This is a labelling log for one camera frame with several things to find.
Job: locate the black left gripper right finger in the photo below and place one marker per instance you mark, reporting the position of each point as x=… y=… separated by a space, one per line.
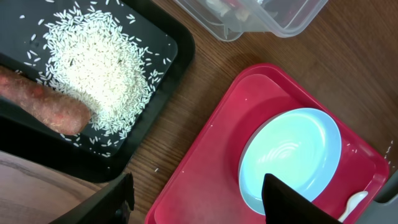
x=282 y=204

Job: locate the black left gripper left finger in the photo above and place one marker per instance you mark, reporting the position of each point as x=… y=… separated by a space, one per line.
x=112 y=204

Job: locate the light blue plate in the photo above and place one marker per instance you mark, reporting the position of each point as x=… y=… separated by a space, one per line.
x=301 y=147

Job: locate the grey dishwasher rack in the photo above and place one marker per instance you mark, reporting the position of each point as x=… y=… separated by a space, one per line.
x=383 y=209

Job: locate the black waste tray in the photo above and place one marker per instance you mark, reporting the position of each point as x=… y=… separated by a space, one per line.
x=94 y=155

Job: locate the white plastic spoon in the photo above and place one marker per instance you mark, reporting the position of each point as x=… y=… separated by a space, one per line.
x=352 y=203

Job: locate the red plastic tray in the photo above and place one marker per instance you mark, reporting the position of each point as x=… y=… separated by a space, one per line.
x=204 y=187

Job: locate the orange carrot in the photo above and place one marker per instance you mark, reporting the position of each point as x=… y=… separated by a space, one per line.
x=61 y=113

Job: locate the white rice pile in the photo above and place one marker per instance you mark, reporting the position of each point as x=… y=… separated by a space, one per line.
x=106 y=55

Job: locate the clear plastic bin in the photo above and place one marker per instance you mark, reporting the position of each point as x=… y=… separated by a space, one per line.
x=227 y=20

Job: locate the crumpled white tissue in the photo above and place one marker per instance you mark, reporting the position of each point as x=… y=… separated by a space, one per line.
x=222 y=7

